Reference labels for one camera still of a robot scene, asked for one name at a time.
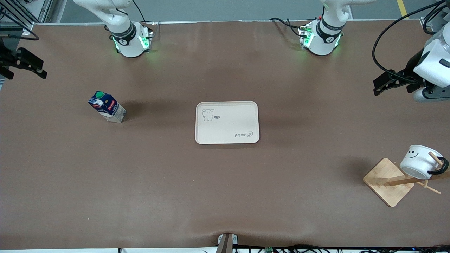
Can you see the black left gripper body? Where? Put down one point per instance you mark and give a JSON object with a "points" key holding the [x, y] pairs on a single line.
{"points": [[410, 72]]}

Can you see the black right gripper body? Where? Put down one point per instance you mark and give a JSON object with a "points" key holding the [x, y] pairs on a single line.
{"points": [[7, 59]]}

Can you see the white smiley face cup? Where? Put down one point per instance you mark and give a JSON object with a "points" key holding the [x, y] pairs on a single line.
{"points": [[418, 160]]}

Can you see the blue white milk carton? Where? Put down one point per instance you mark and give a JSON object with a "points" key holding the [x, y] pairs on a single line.
{"points": [[109, 107]]}

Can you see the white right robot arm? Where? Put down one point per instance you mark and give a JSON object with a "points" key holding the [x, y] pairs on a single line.
{"points": [[124, 38]]}

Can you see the wooden cup rack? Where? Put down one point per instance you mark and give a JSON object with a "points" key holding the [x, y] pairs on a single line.
{"points": [[386, 186]]}

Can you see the beige rectangular tray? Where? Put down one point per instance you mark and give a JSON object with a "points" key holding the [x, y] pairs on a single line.
{"points": [[228, 123]]}

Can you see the brown table mat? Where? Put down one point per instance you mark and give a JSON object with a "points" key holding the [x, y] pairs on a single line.
{"points": [[225, 193]]}

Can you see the aluminium frame profile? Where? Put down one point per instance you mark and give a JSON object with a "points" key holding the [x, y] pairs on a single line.
{"points": [[38, 10], [427, 23]]}

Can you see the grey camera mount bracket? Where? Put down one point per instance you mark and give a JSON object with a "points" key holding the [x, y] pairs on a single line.
{"points": [[227, 243]]}

